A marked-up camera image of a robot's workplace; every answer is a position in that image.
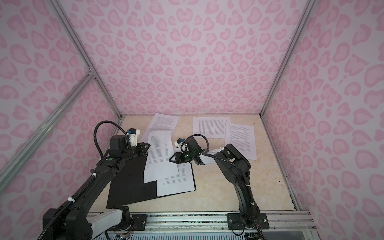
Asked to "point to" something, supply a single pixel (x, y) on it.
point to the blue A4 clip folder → (128, 186)
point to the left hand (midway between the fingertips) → (150, 142)
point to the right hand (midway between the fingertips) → (172, 158)
